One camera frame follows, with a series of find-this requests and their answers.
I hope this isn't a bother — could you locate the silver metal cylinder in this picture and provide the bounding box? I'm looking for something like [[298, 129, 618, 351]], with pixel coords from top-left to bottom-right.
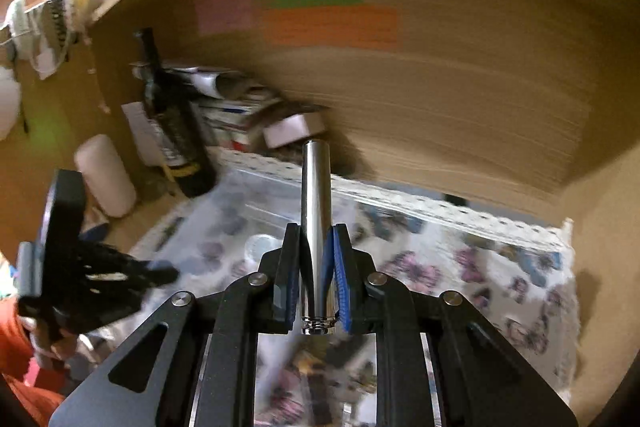
[[300, 139, 336, 337]]

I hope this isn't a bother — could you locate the white tape roll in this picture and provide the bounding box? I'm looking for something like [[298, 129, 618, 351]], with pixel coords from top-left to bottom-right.
[[263, 111, 327, 148]]

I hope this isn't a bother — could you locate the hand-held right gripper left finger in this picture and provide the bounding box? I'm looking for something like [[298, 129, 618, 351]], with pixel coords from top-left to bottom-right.
[[49, 222, 302, 427]]

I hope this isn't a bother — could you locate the hanging white cloth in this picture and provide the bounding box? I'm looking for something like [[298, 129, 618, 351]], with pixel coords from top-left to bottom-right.
[[2, 0, 98, 80]]

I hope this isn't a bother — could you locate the butterfly print plastic tablecloth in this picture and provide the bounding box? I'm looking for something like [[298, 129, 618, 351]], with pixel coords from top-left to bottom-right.
[[80, 151, 581, 427]]

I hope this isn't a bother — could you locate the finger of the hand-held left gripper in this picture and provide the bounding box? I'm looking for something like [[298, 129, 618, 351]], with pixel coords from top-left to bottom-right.
[[85, 243, 180, 293]]

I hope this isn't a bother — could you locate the orange sleeved left forearm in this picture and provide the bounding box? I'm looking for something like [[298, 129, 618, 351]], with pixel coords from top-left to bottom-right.
[[0, 297, 68, 427]]

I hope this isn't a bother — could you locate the stack of books and papers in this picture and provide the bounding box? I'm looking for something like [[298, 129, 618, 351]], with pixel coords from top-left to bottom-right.
[[131, 61, 301, 152]]

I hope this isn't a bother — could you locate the dark wine bottle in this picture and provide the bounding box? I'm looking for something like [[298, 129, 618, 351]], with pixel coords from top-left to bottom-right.
[[134, 28, 217, 198]]

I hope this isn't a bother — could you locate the person's left hand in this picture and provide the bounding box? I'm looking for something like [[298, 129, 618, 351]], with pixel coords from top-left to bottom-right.
[[20, 316, 96, 370]]

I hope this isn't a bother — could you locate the orange sticky note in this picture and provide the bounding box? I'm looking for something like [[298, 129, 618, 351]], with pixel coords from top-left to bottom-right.
[[261, 6, 401, 50]]

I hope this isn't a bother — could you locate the white paper sheet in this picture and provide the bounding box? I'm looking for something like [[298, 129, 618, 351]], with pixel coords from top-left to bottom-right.
[[121, 102, 166, 168]]

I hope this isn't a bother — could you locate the pink sticky note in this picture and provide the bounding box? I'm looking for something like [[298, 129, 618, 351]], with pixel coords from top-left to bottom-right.
[[195, 0, 253, 38]]

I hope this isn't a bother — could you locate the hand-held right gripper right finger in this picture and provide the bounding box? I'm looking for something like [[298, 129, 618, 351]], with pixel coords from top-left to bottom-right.
[[327, 223, 572, 427]]

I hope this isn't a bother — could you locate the white paper roll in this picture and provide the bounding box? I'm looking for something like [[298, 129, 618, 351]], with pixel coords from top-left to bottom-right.
[[74, 134, 137, 218]]

